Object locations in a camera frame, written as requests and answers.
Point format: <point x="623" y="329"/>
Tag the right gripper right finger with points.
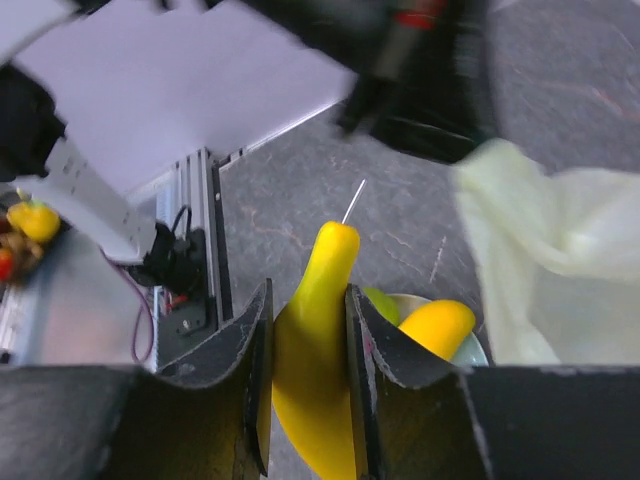
<point x="410" y="416"/>

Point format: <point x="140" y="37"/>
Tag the yellow fake mango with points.
<point x="440" y="326"/>

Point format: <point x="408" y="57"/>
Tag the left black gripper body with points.
<point x="423" y="77"/>

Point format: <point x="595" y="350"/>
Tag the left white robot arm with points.
<point x="78" y="82"/>

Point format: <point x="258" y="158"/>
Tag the yellow fake banana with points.
<point x="311" y="393"/>

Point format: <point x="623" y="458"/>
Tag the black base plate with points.
<point x="183" y="264"/>

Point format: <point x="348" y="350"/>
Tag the light green plastic bag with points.
<point x="557" y="257"/>

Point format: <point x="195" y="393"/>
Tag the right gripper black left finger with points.
<point x="206" y="415"/>

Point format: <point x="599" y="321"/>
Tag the green fake apple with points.
<point x="384" y="304"/>

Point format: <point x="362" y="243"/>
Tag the beige and blue plate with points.
<point x="471" y="351"/>

